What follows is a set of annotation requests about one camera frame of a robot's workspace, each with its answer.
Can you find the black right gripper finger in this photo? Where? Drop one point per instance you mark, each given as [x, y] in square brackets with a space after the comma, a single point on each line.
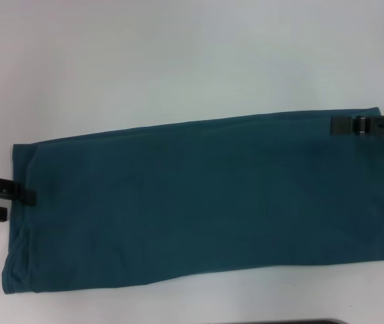
[367, 125]

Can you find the teal T-shirt with FREE print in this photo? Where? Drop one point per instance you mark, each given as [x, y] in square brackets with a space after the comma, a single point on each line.
[195, 202]

